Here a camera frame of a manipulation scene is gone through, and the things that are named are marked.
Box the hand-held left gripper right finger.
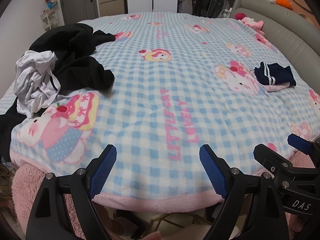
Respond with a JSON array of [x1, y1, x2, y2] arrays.
[[199, 144, 293, 240]]

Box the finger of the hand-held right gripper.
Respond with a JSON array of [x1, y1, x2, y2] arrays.
[[287, 134, 320, 170], [254, 144, 288, 178]]

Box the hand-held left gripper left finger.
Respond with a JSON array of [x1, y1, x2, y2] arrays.
[[25, 144, 118, 240]]

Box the white t-shirt with navy trim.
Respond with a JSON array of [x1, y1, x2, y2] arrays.
[[14, 50, 62, 119]]

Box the black clothes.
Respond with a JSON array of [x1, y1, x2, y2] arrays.
[[0, 23, 116, 163]]

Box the folded pink garment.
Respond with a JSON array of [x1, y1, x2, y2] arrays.
[[250, 70, 292, 93]]

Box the navy garment with white stripes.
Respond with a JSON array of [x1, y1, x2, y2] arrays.
[[253, 62, 297, 87]]

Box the pink fluffy rug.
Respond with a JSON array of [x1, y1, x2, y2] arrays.
[[11, 152, 320, 240]]

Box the blue checkered printed blanket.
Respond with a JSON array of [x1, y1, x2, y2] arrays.
[[0, 12, 320, 214]]

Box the grey padded headboard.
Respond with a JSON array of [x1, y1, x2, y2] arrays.
[[231, 0, 320, 98]]

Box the pink plush toy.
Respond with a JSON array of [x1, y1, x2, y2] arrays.
[[234, 12, 265, 34]]

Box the orange plush toy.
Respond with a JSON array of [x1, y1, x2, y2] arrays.
[[270, 0, 294, 10]]

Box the white rack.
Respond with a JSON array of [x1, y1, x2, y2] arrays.
[[41, 9, 59, 32]]

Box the cardboard box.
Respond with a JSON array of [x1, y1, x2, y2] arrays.
[[96, 0, 125, 18]]

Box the grey door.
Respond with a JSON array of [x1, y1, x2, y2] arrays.
[[59, 0, 99, 22]]

